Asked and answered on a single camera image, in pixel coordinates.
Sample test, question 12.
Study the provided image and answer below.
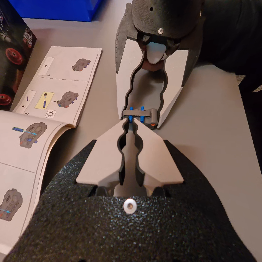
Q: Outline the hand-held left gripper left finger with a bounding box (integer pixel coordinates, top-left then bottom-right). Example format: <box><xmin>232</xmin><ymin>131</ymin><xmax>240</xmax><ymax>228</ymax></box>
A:
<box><xmin>76</xmin><ymin>118</ymin><xmax>127</xmax><ymax>187</ymax></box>

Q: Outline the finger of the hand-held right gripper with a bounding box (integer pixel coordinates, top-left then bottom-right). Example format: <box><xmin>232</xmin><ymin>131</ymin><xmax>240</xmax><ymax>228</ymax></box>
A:
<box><xmin>157</xmin><ymin>48</ymin><xmax>190</xmax><ymax>129</ymax></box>
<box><xmin>116</xmin><ymin>39</ymin><xmax>145</xmax><ymax>120</ymax></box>

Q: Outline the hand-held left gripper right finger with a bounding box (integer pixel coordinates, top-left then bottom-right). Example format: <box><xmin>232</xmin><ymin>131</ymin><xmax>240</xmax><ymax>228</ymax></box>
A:
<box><xmin>133</xmin><ymin>118</ymin><xmax>184</xmax><ymax>196</ymax></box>

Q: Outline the grey toy beam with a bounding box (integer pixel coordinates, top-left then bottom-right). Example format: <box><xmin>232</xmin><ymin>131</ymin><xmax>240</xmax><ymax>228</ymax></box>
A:
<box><xmin>123</xmin><ymin>108</ymin><xmax>157</xmax><ymax>117</ymax></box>

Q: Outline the dark grey toy motor block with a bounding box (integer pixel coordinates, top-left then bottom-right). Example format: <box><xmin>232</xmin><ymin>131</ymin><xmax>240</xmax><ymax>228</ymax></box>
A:
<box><xmin>131</xmin><ymin>109</ymin><xmax>159</xmax><ymax>130</ymax></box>

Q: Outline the blue plastic storage bin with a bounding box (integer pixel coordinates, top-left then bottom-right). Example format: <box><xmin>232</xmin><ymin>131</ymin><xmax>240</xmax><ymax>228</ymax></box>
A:
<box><xmin>8</xmin><ymin>0</ymin><xmax>103</xmax><ymax>22</ymax></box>

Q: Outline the person's right hand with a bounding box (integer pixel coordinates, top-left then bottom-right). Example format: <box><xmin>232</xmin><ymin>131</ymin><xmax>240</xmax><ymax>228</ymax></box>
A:
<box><xmin>141</xmin><ymin>55</ymin><xmax>166</xmax><ymax>72</ymax></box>

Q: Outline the open instruction booklet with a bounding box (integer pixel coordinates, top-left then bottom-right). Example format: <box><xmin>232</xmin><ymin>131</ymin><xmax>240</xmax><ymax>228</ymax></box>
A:
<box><xmin>0</xmin><ymin>45</ymin><xmax>103</xmax><ymax>256</ymax></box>

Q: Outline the dark toy truck box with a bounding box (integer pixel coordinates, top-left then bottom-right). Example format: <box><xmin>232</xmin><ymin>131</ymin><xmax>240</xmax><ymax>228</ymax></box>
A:
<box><xmin>0</xmin><ymin>0</ymin><xmax>37</xmax><ymax>112</ymax></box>

